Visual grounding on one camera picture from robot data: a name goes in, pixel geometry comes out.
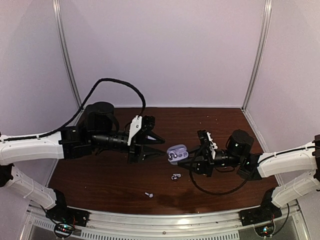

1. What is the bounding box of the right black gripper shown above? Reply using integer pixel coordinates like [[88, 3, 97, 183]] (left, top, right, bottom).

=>
[[177, 145, 243, 178]]

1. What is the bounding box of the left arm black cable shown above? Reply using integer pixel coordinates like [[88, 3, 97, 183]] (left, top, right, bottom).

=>
[[0, 78, 147, 143]]

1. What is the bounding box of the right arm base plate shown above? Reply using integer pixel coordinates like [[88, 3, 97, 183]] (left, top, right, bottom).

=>
[[239, 206, 282, 227]]

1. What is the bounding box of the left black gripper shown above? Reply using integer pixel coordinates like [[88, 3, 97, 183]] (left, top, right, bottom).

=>
[[90, 129, 167, 165]]

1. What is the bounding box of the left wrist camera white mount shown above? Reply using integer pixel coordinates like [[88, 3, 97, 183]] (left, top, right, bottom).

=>
[[127, 115, 143, 146]]

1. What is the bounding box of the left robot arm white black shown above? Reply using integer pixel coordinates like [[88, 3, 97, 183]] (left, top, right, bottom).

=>
[[0, 101, 165, 222]]

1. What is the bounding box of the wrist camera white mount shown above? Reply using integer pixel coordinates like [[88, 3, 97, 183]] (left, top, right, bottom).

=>
[[127, 115, 143, 146], [197, 129, 218, 161]]

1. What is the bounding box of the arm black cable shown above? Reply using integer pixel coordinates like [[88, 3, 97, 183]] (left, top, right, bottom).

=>
[[0, 78, 147, 143], [188, 159, 251, 196]]

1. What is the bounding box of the right aluminium frame post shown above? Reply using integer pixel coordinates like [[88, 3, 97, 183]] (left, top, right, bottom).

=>
[[241, 0, 273, 112]]

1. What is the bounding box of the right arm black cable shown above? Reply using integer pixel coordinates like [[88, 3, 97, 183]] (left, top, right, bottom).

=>
[[188, 159, 251, 196]]

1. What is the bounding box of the left aluminium frame post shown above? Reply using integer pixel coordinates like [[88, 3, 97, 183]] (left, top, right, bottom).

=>
[[52, 0, 82, 107]]

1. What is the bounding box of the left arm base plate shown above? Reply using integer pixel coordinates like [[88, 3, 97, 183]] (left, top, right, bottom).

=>
[[46, 207, 90, 227]]

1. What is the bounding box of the front aluminium rail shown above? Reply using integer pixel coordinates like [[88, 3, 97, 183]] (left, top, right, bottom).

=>
[[18, 201, 311, 240]]

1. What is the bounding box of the clip-on purple chrome earbud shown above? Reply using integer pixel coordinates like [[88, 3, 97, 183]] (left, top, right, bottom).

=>
[[171, 174, 179, 182]]

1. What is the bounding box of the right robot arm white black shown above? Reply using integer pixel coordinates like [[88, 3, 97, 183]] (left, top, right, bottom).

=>
[[177, 129, 320, 221]]

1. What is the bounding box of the grey-purple earbud charging case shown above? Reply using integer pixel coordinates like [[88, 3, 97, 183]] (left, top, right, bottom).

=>
[[166, 144, 189, 165]]

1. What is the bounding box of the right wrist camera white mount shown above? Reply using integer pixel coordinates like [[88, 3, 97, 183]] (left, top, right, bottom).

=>
[[197, 129, 218, 161]]

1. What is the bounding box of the aluminium frame post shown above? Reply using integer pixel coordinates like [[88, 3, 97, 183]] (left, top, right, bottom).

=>
[[241, 0, 273, 112], [52, 0, 82, 107]]

